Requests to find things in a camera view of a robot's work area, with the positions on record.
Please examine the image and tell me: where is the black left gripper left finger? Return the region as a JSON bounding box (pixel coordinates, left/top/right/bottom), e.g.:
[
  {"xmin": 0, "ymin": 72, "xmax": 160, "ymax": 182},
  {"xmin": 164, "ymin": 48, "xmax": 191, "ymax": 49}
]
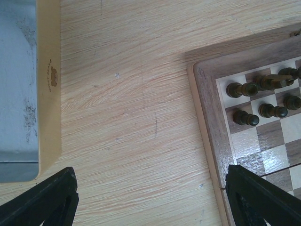
[{"xmin": 0, "ymin": 167, "xmax": 79, "ymax": 226}]

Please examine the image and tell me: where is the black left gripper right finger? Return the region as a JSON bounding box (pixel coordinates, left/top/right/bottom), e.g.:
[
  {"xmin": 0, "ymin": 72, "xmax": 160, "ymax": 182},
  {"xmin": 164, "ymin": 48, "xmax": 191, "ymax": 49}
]
[{"xmin": 225, "ymin": 165, "xmax": 301, "ymax": 226}]

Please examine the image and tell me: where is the dark rook back row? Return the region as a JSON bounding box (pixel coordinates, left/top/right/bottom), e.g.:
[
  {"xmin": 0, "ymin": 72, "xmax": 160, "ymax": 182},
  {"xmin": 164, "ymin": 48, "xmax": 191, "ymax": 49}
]
[{"xmin": 226, "ymin": 82, "xmax": 259, "ymax": 98}]

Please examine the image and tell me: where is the dark pawn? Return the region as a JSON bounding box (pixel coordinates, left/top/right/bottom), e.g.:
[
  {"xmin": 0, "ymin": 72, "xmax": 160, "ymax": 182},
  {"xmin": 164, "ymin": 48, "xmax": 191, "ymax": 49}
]
[
  {"xmin": 233, "ymin": 110, "xmax": 260, "ymax": 126},
  {"xmin": 259, "ymin": 103, "xmax": 288, "ymax": 118},
  {"xmin": 283, "ymin": 94, "xmax": 301, "ymax": 110}
]

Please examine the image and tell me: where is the dark knight back row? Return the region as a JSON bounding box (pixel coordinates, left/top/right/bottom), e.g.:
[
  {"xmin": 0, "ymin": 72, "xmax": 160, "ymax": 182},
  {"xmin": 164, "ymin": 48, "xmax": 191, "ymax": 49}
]
[{"xmin": 255, "ymin": 74, "xmax": 294, "ymax": 91}]

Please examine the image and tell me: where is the wooden chess board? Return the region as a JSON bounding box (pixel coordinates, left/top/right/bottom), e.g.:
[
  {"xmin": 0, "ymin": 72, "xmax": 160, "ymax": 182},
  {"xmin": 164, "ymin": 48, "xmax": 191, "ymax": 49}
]
[{"xmin": 187, "ymin": 23, "xmax": 301, "ymax": 226}]

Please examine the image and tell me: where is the dark bishop back row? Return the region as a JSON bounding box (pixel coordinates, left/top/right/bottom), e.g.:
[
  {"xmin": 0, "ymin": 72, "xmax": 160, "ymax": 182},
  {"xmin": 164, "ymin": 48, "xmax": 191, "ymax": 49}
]
[{"xmin": 278, "ymin": 67, "xmax": 301, "ymax": 80}]

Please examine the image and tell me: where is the silver interior yellow tin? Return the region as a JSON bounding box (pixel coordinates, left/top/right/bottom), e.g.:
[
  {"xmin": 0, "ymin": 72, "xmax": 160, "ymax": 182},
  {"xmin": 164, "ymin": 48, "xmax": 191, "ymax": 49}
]
[{"xmin": 0, "ymin": 0, "xmax": 62, "ymax": 183}]

